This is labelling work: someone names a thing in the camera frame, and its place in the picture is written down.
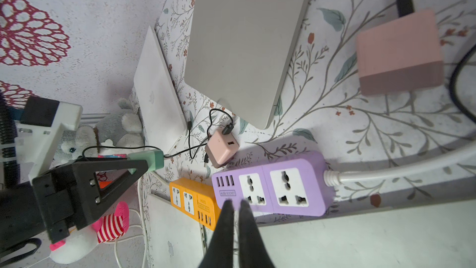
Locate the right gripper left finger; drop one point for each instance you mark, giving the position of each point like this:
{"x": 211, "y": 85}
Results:
{"x": 220, "y": 250}

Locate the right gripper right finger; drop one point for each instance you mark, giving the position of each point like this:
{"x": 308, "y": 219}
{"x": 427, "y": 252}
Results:
{"x": 252, "y": 251}

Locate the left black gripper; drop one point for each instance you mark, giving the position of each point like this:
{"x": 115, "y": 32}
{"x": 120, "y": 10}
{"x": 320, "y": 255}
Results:
{"x": 73, "y": 195}

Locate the green charger plug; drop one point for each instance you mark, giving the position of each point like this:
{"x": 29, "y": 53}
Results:
{"x": 154, "y": 158}

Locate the pink charger plug purple strip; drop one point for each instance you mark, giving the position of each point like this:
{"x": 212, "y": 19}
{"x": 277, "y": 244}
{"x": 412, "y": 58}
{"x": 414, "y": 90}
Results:
{"x": 401, "y": 55}

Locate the white laptop front left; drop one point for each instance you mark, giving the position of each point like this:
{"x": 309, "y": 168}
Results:
{"x": 174, "y": 240}

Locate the white laptop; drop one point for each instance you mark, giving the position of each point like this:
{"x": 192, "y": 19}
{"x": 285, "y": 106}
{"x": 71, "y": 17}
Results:
{"x": 174, "y": 240}
{"x": 159, "y": 105}

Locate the white laptop back left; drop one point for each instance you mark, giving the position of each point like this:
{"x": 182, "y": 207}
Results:
{"x": 159, "y": 105}

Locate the silver laptop front right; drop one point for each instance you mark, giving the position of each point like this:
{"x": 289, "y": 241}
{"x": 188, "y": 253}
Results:
{"x": 433, "y": 235}

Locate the silver laptop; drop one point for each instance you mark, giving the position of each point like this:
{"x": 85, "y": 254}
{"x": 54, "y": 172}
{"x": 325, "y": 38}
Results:
{"x": 239, "y": 53}
{"x": 433, "y": 235}

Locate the silver laptop back right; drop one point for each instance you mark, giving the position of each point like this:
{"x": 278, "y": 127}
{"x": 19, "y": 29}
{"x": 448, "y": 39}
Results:
{"x": 239, "y": 53}

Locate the white pink plush striped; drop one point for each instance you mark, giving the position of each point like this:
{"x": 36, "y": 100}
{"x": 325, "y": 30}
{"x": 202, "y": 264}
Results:
{"x": 81, "y": 242}

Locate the orange power strip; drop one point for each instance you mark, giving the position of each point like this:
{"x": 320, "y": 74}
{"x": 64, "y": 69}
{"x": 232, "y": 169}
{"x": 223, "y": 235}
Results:
{"x": 196, "y": 200}

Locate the grey husky plush toy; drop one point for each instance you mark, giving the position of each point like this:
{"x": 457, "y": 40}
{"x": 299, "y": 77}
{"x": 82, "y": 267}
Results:
{"x": 115, "y": 134}

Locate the purple power strip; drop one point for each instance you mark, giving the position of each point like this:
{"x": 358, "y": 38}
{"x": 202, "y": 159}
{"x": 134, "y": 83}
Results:
{"x": 292, "y": 185}

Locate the floral table mat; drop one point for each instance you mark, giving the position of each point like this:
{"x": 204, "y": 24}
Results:
{"x": 321, "y": 107}

